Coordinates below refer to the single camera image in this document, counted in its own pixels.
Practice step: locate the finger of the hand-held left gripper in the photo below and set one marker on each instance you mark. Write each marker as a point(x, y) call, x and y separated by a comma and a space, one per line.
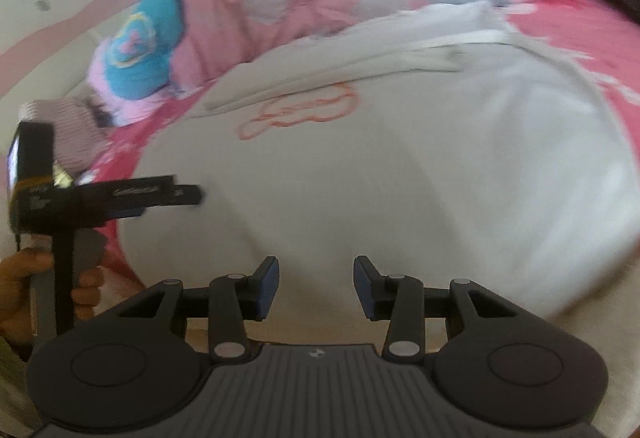
point(185, 195)

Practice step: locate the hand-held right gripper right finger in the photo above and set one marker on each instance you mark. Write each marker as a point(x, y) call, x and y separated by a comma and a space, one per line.
point(365, 288)

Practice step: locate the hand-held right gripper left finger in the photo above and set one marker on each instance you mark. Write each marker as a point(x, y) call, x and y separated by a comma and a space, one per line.
point(267, 288)

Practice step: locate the white sweatshirt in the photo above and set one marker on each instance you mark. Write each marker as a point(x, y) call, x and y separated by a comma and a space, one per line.
point(400, 168)

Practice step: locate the person's left hand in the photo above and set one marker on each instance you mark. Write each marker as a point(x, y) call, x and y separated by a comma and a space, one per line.
point(17, 288)

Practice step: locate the checked pillow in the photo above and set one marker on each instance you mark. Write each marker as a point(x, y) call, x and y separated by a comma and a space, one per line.
point(75, 128)

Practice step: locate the pale pink floral pillow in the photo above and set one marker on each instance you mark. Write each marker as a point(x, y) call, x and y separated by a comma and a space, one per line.
point(127, 113)

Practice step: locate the blue plush pillow with bow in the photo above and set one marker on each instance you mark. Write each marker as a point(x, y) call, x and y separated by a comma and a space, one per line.
point(150, 68)

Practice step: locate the white pink headboard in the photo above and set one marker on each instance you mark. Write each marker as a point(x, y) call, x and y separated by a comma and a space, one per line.
point(50, 58)

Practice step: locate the pink fleece blanket leaf print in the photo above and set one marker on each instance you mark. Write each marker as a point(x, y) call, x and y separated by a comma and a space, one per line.
point(575, 38)

